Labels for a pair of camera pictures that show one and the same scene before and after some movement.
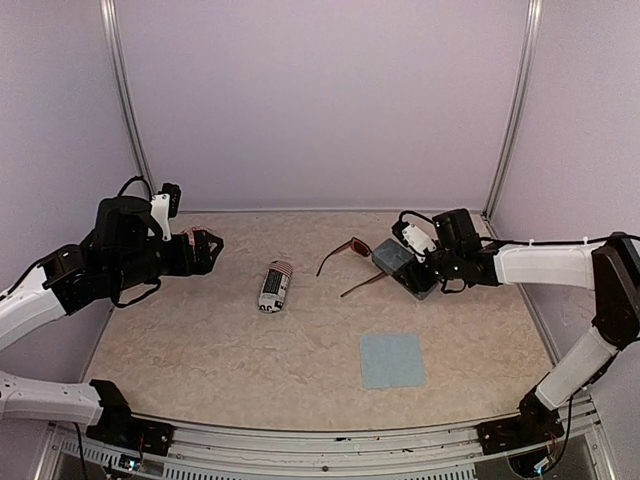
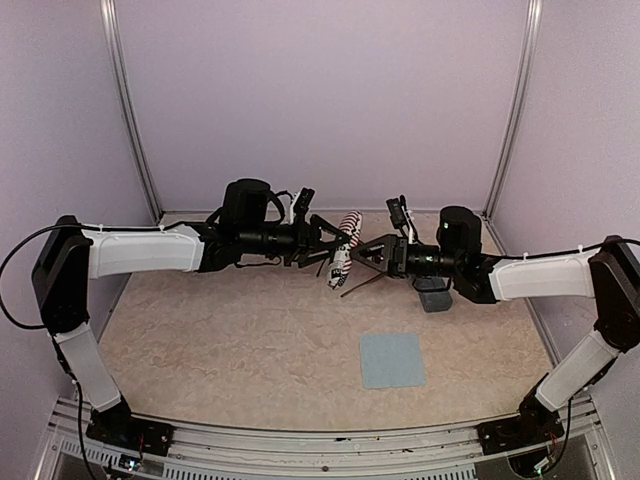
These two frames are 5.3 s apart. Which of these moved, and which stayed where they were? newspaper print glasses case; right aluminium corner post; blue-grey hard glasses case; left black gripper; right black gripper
Moved: newspaper print glasses case; left black gripper; blue-grey hard glasses case; right black gripper
Stayed: right aluminium corner post
